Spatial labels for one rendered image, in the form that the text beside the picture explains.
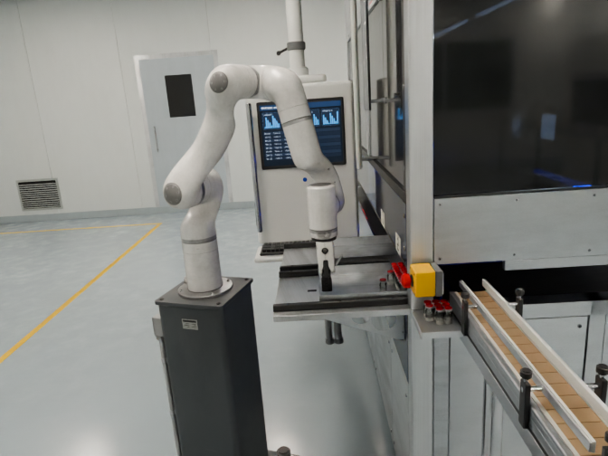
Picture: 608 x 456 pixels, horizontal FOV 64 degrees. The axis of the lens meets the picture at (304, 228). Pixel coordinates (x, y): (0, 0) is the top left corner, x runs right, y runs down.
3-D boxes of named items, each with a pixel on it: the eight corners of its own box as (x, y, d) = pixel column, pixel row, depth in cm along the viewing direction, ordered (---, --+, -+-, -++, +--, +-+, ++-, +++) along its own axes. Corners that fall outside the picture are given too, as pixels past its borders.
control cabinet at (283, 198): (356, 228, 259) (349, 73, 239) (359, 239, 240) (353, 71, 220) (261, 234, 260) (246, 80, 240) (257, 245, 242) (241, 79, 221)
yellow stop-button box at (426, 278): (435, 286, 137) (435, 261, 135) (442, 296, 130) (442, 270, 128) (408, 288, 137) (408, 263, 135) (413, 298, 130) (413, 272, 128)
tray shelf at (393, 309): (396, 242, 210) (396, 239, 209) (437, 313, 142) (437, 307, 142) (284, 250, 211) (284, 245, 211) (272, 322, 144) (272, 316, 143)
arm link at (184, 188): (208, 208, 170) (178, 220, 156) (182, 189, 172) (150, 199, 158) (269, 77, 147) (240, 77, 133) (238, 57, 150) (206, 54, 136)
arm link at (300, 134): (299, 121, 154) (327, 213, 159) (276, 126, 140) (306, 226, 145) (325, 113, 150) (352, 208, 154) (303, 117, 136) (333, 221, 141)
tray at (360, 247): (398, 242, 205) (398, 233, 204) (411, 262, 180) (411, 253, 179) (317, 247, 206) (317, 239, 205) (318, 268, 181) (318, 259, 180)
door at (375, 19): (372, 155, 225) (367, 17, 210) (387, 170, 180) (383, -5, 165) (370, 155, 225) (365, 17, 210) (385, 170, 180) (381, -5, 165)
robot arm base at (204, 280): (167, 298, 168) (159, 246, 163) (195, 278, 185) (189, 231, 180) (216, 301, 162) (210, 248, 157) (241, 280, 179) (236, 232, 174)
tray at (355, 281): (415, 270, 172) (415, 261, 171) (433, 299, 147) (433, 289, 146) (318, 276, 173) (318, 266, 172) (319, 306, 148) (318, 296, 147)
